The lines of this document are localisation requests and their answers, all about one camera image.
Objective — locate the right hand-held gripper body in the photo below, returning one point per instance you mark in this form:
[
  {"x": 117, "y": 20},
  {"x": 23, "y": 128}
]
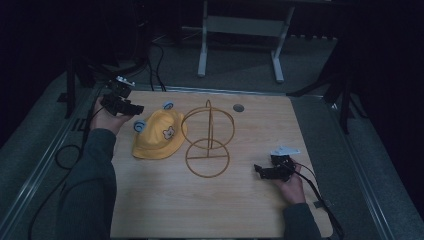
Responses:
[{"x": 281, "y": 166}]

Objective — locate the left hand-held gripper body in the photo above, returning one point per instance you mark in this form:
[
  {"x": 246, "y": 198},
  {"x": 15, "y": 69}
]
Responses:
[{"x": 116, "y": 100}]

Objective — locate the yellow bucket hat with ears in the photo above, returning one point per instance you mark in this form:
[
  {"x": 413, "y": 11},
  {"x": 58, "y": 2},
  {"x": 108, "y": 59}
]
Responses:
[{"x": 158, "y": 135}]

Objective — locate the person's left hand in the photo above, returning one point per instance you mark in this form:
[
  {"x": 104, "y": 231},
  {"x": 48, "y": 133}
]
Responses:
[{"x": 106, "y": 121}]

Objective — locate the person's right hand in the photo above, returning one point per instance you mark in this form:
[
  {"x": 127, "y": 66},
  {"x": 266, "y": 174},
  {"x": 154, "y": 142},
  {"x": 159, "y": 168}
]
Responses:
[{"x": 293, "y": 190}]

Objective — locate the black metal stand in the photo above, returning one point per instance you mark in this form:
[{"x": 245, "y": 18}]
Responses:
[
  {"x": 345, "y": 96},
  {"x": 70, "y": 86}
]

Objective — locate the grey round table grommet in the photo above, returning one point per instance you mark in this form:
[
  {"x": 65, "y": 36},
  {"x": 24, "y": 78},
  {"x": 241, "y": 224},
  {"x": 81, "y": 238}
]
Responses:
[{"x": 238, "y": 108}]

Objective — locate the metal frame rail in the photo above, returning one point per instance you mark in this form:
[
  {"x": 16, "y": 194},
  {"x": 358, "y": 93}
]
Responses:
[
  {"x": 360, "y": 173},
  {"x": 40, "y": 173},
  {"x": 233, "y": 90}
]

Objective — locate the white metal desk frame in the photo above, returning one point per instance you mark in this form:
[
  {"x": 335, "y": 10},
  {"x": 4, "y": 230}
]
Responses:
[{"x": 245, "y": 26}]

